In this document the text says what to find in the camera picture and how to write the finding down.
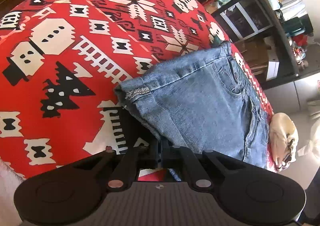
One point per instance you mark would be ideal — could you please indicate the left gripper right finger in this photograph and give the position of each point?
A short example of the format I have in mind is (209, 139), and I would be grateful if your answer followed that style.
(186, 165)

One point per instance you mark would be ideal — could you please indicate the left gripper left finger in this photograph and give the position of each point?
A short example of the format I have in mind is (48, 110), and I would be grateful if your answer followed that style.
(137, 162)

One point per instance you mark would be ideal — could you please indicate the black shelf desk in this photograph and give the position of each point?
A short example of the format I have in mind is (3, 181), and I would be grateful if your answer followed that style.
(288, 68)

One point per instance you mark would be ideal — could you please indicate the red patterned tablecloth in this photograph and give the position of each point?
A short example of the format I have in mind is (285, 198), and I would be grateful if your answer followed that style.
(62, 59)

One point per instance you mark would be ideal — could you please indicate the white plastic drawer unit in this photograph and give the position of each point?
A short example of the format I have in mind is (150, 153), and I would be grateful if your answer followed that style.
(244, 20)

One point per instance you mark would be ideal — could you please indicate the cardboard boxes stack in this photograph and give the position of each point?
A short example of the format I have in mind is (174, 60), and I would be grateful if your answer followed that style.
(261, 56)

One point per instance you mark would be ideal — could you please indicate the blue denim shorts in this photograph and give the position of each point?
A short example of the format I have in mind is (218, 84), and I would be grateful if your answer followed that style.
(203, 101)

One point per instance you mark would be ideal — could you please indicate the grey refrigerator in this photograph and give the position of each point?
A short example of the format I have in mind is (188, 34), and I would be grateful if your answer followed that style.
(293, 97)

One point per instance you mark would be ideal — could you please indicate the teal mug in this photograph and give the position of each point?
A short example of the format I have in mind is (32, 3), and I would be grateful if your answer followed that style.
(293, 27)

